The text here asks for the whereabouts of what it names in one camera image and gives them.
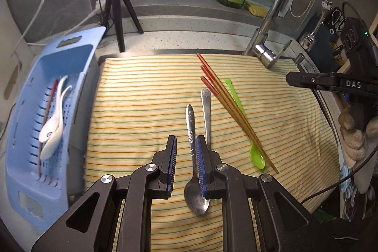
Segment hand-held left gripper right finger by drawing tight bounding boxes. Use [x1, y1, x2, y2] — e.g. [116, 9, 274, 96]
[196, 135, 343, 252]

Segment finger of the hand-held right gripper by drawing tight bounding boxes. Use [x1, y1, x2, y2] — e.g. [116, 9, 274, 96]
[286, 70, 372, 94]

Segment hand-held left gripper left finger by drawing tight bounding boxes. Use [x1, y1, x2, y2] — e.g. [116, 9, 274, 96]
[31, 135, 178, 252]

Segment patterned metal spoon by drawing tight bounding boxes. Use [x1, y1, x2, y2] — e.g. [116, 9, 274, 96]
[184, 104, 211, 216]

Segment metal fork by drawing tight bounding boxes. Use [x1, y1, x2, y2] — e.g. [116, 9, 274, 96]
[201, 89, 212, 150]

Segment green plastic spoon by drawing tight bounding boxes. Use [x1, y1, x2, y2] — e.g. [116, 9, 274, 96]
[223, 78, 266, 170]

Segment red-tipped wooden chopstick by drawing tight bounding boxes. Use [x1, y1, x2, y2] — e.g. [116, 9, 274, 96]
[200, 76, 274, 168]
[201, 65, 268, 156]
[196, 53, 279, 174]

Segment white ceramic spoon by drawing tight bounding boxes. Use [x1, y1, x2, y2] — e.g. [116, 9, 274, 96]
[38, 75, 70, 144]
[40, 85, 74, 160]

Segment blue plastic drain basket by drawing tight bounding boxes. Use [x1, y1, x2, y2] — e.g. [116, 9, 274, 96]
[5, 26, 107, 236]

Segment person's right hand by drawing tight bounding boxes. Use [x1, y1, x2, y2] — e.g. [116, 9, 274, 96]
[338, 111, 378, 170]

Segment dark knife block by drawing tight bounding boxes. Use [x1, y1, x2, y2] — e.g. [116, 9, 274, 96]
[304, 16, 346, 72]

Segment yellow striped cloth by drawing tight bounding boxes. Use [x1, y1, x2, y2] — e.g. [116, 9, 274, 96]
[84, 53, 339, 252]

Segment chrome faucet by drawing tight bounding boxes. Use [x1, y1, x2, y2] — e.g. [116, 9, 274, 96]
[243, 0, 331, 69]

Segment yellow sponge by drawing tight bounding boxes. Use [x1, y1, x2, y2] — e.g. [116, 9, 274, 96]
[244, 1, 274, 18]

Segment black tripod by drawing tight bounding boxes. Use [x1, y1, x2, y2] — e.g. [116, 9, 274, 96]
[99, 0, 144, 52]

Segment white power plug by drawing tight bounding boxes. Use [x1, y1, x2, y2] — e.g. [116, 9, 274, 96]
[87, 0, 107, 21]

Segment black handled scissors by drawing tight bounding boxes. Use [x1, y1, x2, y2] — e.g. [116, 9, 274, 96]
[325, 5, 347, 32]

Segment flexible chrome sprayer hose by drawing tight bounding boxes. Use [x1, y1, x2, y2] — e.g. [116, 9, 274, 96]
[298, 0, 332, 49]

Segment black cable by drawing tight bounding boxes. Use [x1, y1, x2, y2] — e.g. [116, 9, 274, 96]
[303, 149, 378, 204]

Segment white cable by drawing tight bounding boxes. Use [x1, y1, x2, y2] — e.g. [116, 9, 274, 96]
[10, 0, 49, 59]

